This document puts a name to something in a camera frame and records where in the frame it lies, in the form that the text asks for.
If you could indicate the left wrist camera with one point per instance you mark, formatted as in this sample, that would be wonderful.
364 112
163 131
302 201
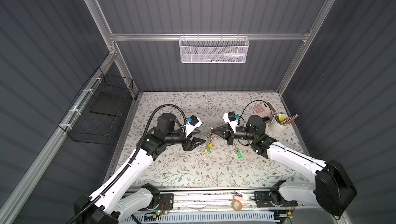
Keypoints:
192 123

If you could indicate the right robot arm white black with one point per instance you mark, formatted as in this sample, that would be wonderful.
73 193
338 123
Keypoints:
329 184

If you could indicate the white pen cup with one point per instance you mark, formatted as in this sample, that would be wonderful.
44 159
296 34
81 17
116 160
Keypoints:
277 127

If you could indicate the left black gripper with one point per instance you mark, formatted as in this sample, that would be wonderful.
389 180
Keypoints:
189 146

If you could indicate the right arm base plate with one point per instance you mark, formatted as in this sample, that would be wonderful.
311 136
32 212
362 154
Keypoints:
263 200

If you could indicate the white cable duct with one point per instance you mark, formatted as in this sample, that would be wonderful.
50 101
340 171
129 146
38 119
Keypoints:
209 217

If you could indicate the pink pen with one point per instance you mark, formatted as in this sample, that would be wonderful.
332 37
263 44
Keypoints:
291 119

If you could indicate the floral table mat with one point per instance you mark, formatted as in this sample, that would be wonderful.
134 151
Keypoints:
220 168

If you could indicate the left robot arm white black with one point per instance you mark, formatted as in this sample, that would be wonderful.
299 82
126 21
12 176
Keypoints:
108 205

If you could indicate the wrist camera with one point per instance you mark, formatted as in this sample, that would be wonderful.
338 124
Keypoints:
192 123
232 119

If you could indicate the black wire basket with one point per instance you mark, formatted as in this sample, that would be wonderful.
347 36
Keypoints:
100 115

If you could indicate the white wire mesh basket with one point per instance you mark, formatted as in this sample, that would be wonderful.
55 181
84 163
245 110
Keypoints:
213 50

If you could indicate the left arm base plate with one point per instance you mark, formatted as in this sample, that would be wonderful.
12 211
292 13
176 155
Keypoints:
165 202

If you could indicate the key with green tag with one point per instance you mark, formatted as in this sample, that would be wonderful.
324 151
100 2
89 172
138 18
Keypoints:
237 151

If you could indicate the tape roll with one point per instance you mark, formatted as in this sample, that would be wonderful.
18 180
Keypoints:
237 205

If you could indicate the keyring bunch with grey strap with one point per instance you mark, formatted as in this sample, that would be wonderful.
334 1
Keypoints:
209 140

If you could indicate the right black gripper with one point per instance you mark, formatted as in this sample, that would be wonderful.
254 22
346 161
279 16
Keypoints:
229 134

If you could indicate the pink calculator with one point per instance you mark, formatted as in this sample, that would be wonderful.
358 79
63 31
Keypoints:
264 109

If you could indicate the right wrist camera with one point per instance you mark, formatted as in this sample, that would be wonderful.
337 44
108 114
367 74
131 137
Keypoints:
232 119

